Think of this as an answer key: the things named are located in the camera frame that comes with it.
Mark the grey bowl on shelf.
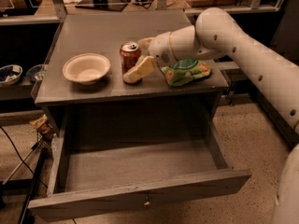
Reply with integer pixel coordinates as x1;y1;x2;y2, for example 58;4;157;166
26;64;48;83

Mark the black cable on floor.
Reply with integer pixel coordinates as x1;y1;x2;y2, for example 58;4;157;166
0;125;49;189

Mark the black monitor stand base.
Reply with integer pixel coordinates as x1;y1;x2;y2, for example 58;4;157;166
75;0;127;12

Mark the brown snack bag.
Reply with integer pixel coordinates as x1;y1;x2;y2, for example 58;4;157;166
30;115;54;141

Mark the open grey top drawer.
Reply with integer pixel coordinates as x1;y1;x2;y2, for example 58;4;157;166
29;111;251;222

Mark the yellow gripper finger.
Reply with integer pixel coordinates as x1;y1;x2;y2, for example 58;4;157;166
122;55;157;84
137;37;153;54

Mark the metal drawer knob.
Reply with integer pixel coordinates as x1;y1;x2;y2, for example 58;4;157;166
143;195;150;207

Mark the red coke can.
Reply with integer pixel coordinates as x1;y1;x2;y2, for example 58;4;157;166
120;41;142;84

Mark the white bowl with blue items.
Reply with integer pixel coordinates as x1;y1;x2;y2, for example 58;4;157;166
0;64;22;85

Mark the black metal stand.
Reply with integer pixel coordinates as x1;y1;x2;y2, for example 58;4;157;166
0;142;51;224

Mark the white paper bowl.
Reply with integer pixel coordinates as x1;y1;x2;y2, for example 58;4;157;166
63;53;111;85

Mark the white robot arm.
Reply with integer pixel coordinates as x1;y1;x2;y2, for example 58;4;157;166
123;7;299;224

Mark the grey cabinet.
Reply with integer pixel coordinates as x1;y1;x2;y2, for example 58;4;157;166
36;11;227;134

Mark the green chip bag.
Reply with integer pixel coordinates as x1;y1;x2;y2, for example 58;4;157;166
161;59;212;87

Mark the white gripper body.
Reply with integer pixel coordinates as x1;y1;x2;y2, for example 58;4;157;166
148;32;177;67

